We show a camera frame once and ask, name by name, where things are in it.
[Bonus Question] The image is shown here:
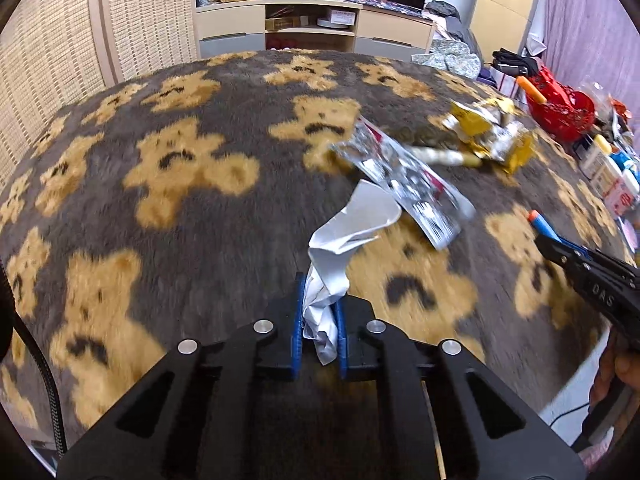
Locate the gold foil wrapper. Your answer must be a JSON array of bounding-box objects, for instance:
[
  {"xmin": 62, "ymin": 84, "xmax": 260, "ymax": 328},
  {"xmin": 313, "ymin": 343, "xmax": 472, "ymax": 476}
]
[{"xmin": 442, "ymin": 98, "xmax": 535, "ymax": 174}]

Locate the silver snack wrapper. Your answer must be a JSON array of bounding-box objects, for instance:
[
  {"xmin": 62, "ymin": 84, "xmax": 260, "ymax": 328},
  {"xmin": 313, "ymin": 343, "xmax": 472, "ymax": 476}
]
[{"xmin": 332, "ymin": 117, "xmax": 475, "ymax": 250}]

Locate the white paper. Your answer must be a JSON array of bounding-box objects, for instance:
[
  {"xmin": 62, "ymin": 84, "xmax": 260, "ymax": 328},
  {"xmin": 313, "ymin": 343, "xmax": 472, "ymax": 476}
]
[{"xmin": 302, "ymin": 180, "xmax": 401, "ymax": 365}]

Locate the right hand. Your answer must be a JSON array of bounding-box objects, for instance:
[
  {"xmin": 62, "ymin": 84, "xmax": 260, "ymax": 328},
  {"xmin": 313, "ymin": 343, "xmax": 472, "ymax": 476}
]
[{"xmin": 589, "ymin": 328, "xmax": 640, "ymax": 408}]

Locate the blue orange foam dart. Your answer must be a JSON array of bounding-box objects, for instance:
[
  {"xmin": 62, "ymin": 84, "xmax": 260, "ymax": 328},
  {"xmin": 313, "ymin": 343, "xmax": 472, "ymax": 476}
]
[{"xmin": 527, "ymin": 209, "xmax": 590, "ymax": 262}]

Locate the red plastic basket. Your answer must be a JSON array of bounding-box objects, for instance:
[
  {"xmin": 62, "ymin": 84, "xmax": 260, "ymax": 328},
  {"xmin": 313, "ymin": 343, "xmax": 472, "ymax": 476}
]
[{"xmin": 526, "ymin": 64, "xmax": 596, "ymax": 143}]

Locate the bear pattern brown blanket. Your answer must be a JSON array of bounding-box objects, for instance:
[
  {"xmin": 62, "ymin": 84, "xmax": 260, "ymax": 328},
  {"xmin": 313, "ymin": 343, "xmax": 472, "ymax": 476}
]
[{"xmin": 1, "ymin": 51, "xmax": 629, "ymax": 441}]

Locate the purple curtain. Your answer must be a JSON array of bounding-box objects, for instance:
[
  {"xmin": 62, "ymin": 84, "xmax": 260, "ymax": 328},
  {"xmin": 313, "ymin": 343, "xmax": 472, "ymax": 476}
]
[{"xmin": 544, "ymin": 0, "xmax": 639, "ymax": 118}]

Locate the standing air conditioner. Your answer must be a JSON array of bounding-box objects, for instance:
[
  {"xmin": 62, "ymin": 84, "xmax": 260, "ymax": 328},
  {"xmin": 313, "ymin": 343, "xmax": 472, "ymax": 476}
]
[{"xmin": 470, "ymin": 0, "xmax": 537, "ymax": 63}]

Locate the TV cabinet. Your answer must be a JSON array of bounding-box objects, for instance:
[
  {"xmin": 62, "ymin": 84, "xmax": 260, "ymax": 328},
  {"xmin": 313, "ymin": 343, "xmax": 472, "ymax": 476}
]
[{"xmin": 194, "ymin": 0, "xmax": 435, "ymax": 62}]

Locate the woven folding screen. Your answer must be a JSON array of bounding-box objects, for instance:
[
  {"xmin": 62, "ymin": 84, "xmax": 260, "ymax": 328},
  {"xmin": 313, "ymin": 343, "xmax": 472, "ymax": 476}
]
[{"xmin": 1, "ymin": 0, "xmax": 200, "ymax": 181}]

